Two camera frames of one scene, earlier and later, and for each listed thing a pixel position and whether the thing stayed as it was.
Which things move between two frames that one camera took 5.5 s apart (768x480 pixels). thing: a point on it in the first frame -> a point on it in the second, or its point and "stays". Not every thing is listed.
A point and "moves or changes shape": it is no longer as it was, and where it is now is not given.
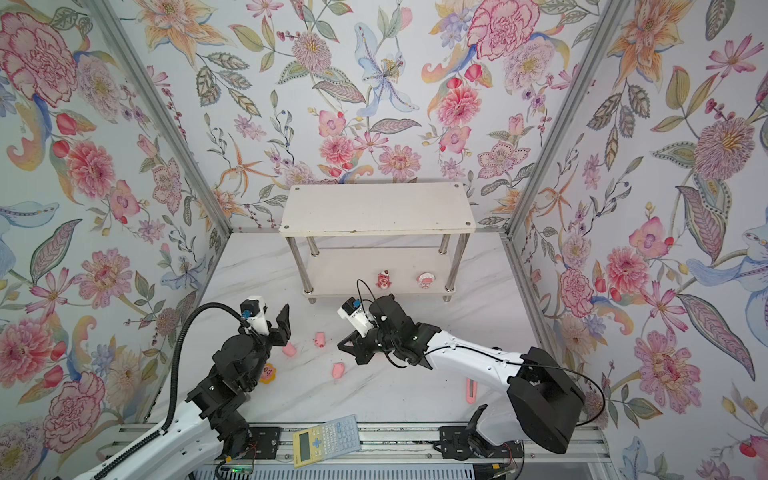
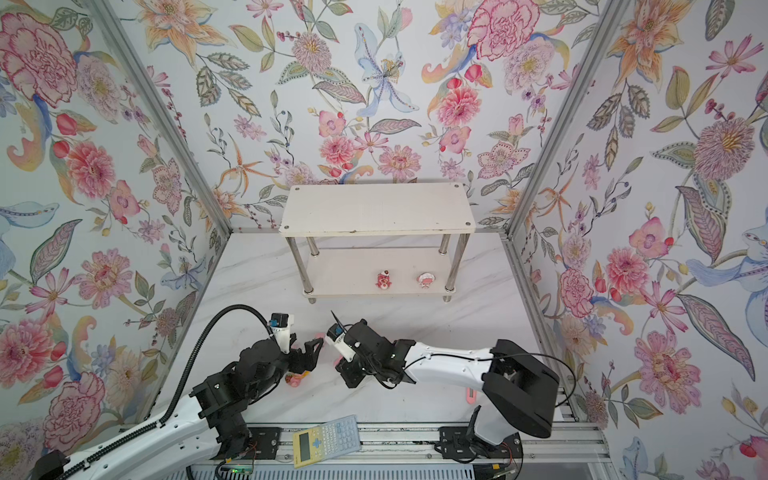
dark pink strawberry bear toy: x=383 y=279 stays
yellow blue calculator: x=326 y=441 stays
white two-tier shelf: x=366 y=240 stays
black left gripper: x=283 y=333 -> x=295 y=354
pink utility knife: x=472 y=390 stays
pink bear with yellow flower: x=268 y=374 moves or changes shape
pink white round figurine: x=425 y=279 stays
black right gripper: x=357 y=350 -> x=345 y=368
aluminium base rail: x=241 y=445 stays
